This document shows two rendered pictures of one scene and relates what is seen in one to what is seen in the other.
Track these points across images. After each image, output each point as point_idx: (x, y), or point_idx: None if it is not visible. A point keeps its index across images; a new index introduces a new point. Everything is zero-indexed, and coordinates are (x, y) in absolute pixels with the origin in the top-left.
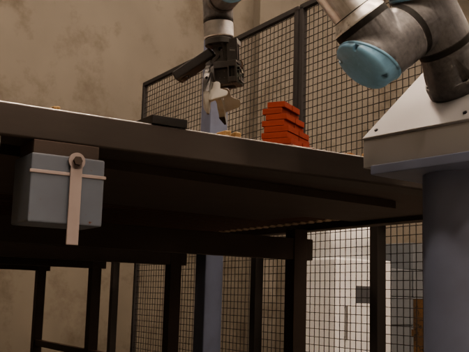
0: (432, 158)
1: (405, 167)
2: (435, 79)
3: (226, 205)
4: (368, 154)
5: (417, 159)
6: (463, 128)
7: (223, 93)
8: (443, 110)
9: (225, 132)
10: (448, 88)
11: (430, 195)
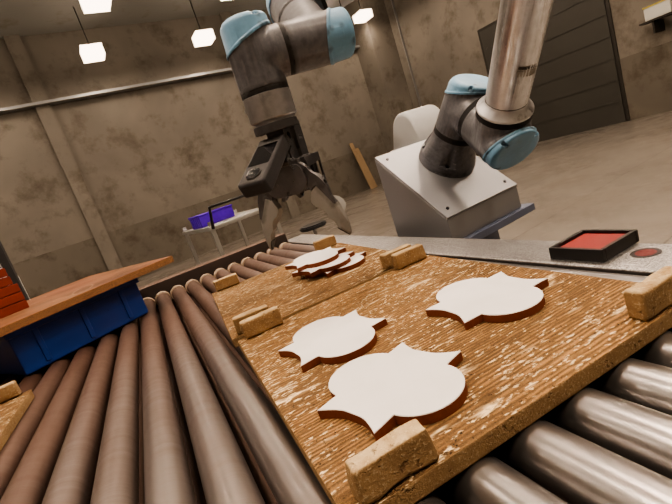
0: (509, 218)
1: (494, 230)
2: (468, 159)
3: None
4: (455, 230)
5: (500, 221)
6: (513, 192)
7: (343, 201)
8: (480, 182)
9: (422, 246)
10: (472, 165)
11: None
